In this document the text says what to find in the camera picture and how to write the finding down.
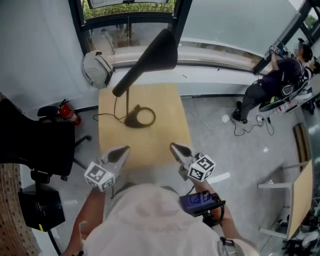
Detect black floor cable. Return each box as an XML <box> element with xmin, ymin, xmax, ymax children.
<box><xmin>229</xmin><ymin>113</ymin><xmax>275</xmax><ymax>137</ymax></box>

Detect black box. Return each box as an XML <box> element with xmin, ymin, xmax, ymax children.
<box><xmin>17</xmin><ymin>184</ymin><xmax>67</xmax><ymax>233</ymax></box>

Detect red fire extinguisher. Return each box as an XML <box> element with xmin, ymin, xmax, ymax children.
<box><xmin>57</xmin><ymin>98</ymin><xmax>82</xmax><ymax>126</ymax></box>

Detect white cable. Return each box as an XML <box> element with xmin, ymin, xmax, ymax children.
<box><xmin>184</xmin><ymin>106</ymin><xmax>226</xmax><ymax>131</ymax></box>

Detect black wrist-mounted screen device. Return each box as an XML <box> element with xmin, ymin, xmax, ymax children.
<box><xmin>178</xmin><ymin>190</ymin><xmax>227</xmax><ymax>227</ymax></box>

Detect brown perforated board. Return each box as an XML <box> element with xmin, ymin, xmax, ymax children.
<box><xmin>0</xmin><ymin>161</ymin><xmax>41</xmax><ymax>256</ymax></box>

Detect person's white shirt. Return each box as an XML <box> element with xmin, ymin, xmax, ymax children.
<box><xmin>81</xmin><ymin>183</ymin><xmax>261</xmax><ymax>256</ymax></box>

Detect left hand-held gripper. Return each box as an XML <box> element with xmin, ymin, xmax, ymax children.
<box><xmin>84</xmin><ymin>145</ymin><xmax>131</xmax><ymax>193</ymax></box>

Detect light grey backpack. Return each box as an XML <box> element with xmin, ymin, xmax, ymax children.
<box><xmin>82</xmin><ymin>50</ymin><xmax>116</xmax><ymax>90</ymax></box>

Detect black desk lamp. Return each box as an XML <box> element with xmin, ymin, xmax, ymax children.
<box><xmin>111</xmin><ymin>28</ymin><xmax>179</xmax><ymax>129</ymax></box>

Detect black lamp cable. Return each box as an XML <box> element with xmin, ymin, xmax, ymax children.
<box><xmin>93</xmin><ymin>95</ymin><xmax>126</xmax><ymax>124</ymax></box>

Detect person's right forearm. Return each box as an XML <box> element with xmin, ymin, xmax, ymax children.
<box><xmin>191</xmin><ymin>179</ymin><xmax>252</xmax><ymax>247</ymax></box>

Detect black window frame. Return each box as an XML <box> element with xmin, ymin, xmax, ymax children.
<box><xmin>67</xmin><ymin>0</ymin><xmax>187</xmax><ymax>61</ymax></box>

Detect black office chair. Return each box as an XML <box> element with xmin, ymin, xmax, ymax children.
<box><xmin>0</xmin><ymin>96</ymin><xmax>93</xmax><ymax>185</ymax></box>

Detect wooden table with white legs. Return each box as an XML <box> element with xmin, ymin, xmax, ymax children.
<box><xmin>257</xmin><ymin>158</ymin><xmax>314</xmax><ymax>241</ymax></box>

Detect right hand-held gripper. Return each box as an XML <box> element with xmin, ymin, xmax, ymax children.
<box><xmin>169</xmin><ymin>142</ymin><xmax>217</xmax><ymax>182</ymax></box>

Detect person's left forearm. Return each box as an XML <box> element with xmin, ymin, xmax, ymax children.
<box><xmin>61</xmin><ymin>186</ymin><xmax>107</xmax><ymax>256</ymax></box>

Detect white paper strip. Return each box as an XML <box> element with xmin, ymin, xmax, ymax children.
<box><xmin>208</xmin><ymin>172</ymin><xmax>231</xmax><ymax>185</ymax></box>

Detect wooden floor rack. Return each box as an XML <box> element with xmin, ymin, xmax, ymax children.
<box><xmin>292</xmin><ymin>122</ymin><xmax>313</xmax><ymax>164</ymax></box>

